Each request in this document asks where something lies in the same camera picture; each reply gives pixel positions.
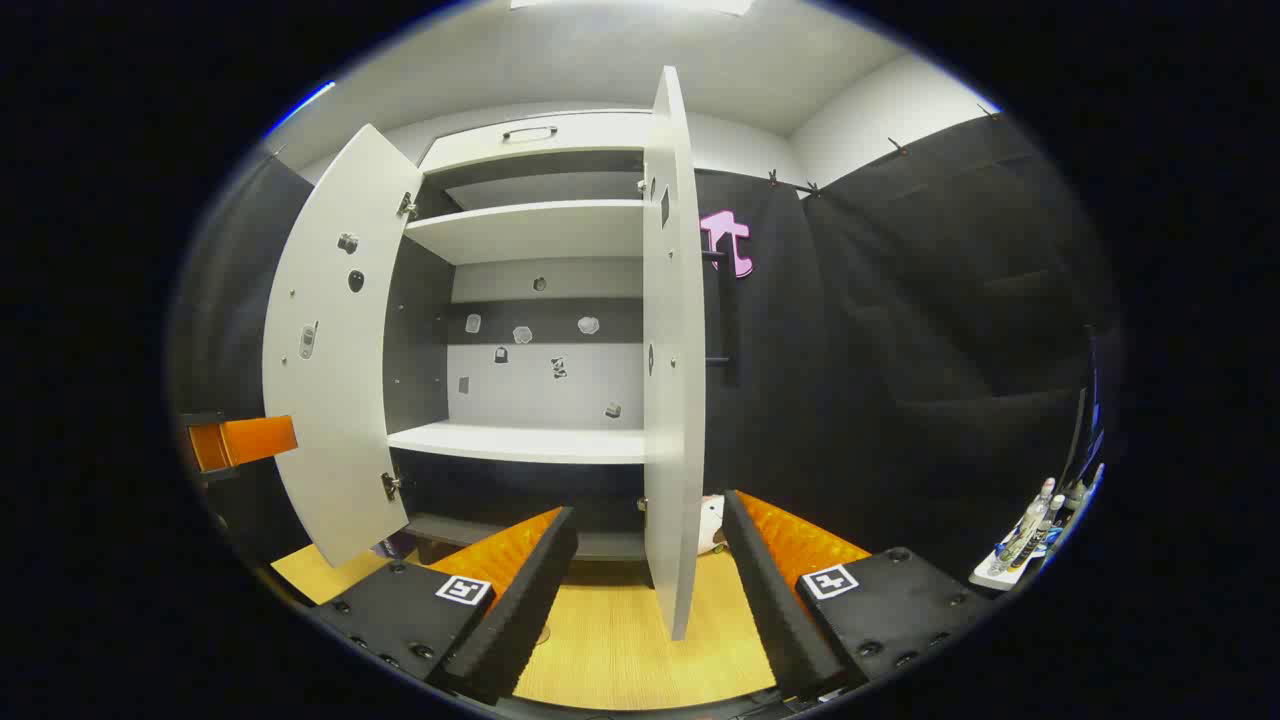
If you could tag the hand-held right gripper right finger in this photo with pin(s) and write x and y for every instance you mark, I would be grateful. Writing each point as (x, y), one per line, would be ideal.
(775, 610)

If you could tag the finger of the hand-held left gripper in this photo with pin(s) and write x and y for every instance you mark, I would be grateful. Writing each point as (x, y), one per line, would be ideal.
(250, 440)

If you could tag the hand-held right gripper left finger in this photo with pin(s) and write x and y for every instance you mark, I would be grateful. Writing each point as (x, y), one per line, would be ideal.
(520, 610)

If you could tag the white cabinet door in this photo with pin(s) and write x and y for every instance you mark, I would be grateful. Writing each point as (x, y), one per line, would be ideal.
(330, 420)
(675, 400)

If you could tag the white rounded object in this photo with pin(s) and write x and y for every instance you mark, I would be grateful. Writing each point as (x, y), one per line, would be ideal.
(712, 520)

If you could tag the white cabinet shelf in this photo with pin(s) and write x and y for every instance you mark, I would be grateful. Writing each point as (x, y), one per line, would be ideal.
(530, 232)
(520, 442)

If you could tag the white cabinet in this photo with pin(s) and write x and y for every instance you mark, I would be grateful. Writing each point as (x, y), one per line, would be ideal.
(520, 400)

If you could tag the white tray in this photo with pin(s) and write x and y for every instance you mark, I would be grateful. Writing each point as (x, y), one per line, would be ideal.
(990, 578)

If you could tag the black backdrop cloth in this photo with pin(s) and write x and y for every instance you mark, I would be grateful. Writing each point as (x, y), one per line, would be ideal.
(900, 350)

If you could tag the white cabinet drawer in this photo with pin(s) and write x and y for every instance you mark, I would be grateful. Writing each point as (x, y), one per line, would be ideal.
(600, 135)

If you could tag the ceiling light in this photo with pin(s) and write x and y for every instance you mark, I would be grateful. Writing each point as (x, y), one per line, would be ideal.
(630, 5)

